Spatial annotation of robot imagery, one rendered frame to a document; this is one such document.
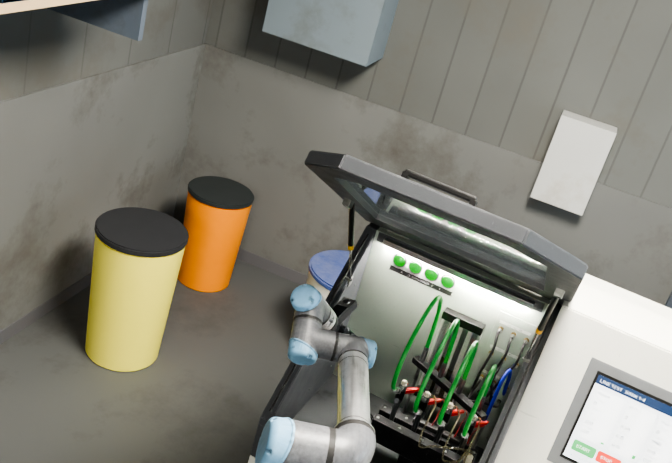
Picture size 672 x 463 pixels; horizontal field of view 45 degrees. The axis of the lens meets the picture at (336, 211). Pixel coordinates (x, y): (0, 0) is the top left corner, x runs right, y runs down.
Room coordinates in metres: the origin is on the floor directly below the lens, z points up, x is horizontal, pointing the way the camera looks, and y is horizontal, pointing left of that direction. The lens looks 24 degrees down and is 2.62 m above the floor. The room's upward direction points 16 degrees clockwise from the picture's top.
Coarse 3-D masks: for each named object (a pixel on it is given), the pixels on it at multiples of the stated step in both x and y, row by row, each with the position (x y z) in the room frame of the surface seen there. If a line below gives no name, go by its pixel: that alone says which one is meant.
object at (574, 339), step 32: (576, 320) 2.15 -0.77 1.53; (608, 320) 2.16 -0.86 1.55; (640, 320) 2.22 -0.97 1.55; (544, 352) 2.13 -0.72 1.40; (576, 352) 2.12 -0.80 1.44; (608, 352) 2.10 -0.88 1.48; (640, 352) 2.08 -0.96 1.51; (544, 384) 2.10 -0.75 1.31; (576, 384) 2.09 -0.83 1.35; (544, 416) 2.07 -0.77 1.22; (512, 448) 2.05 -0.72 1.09; (544, 448) 2.04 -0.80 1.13
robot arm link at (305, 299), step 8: (296, 288) 1.82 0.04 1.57; (304, 288) 1.81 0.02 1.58; (312, 288) 1.81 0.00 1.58; (296, 296) 1.80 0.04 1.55; (304, 296) 1.79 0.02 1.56; (312, 296) 1.79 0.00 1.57; (320, 296) 1.81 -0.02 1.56; (296, 304) 1.78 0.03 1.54; (304, 304) 1.77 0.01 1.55; (312, 304) 1.78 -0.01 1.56; (320, 304) 1.80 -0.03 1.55; (328, 304) 1.86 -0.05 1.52; (296, 312) 1.78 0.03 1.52; (304, 312) 1.77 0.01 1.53; (312, 312) 1.78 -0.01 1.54; (320, 312) 1.79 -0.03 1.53; (328, 312) 1.83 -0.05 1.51
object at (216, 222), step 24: (192, 192) 4.21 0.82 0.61; (216, 192) 4.29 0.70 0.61; (240, 192) 4.38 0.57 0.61; (192, 216) 4.19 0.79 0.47; (216, 216) 4.15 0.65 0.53; (240, 216) 4.23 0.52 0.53; (192, 240) 4.18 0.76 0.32; (216, 240) 4.17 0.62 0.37; (240, 240) 4.31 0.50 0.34; (192, 264) 4.17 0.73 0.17; (216, 264) 4.19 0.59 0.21; (192, 288) 4.18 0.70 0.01; (216, 288) 4.21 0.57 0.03
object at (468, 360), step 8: (472, 344) 2.15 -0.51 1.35; (472, 352) 2.12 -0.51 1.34; (464, 360) 2.08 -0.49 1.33; (472, 360) 2.24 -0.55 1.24; (464, 368) 2.06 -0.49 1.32; (456, 376) 2.04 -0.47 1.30; (464, 376) 2.24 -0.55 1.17; (456, 384) 2.02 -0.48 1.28; (464, 384) 2.25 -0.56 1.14; (448, 392) 2.01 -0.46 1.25; (456, 392) 2.25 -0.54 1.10; (448, 400) 2.00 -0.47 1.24; (440, 416) 1.99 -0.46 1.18; (440, 424) 2.02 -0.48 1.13
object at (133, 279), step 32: (96, 224) 3.35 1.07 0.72; (128, 224) 3.43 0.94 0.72; (160, 224) 3.52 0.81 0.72; (96, 256) 3.29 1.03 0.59; (128, 256) 3.22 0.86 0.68; (160, 256) 3.27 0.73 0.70; (96, 288) 3.28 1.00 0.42; (128, 288) 3.23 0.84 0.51; (160, 288) 3.31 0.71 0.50; (96, 320) 3.27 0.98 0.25; (128, 320) 3.24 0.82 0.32; (160, 320) 3.36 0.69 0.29; (96, 352) 3.27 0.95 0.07; (128, 352) 3.26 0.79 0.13
